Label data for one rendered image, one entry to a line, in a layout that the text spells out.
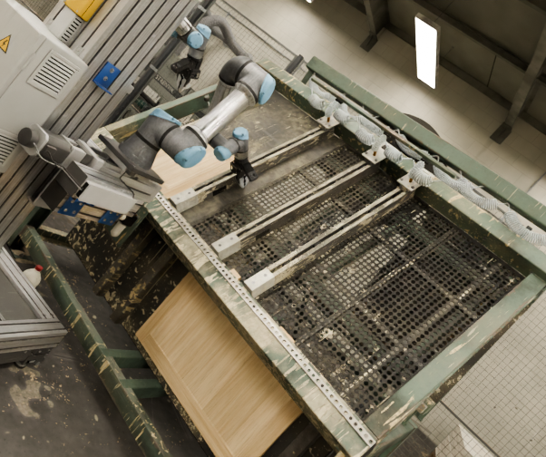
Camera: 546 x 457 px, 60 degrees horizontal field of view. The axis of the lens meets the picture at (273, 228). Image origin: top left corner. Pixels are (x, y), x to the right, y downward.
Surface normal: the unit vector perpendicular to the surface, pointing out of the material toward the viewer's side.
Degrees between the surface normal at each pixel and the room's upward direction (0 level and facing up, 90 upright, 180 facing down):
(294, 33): 90
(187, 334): 90
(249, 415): 90
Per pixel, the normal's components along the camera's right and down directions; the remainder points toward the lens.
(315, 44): -0.31, -0.15
